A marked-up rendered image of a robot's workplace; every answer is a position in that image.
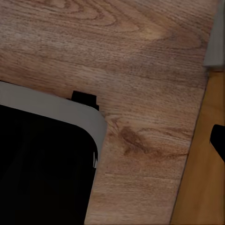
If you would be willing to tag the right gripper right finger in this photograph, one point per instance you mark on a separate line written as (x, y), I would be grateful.
(218, 140)

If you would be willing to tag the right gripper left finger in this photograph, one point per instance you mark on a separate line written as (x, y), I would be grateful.
(11, 140)

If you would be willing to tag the door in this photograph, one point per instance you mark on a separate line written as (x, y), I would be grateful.
(201, 198)

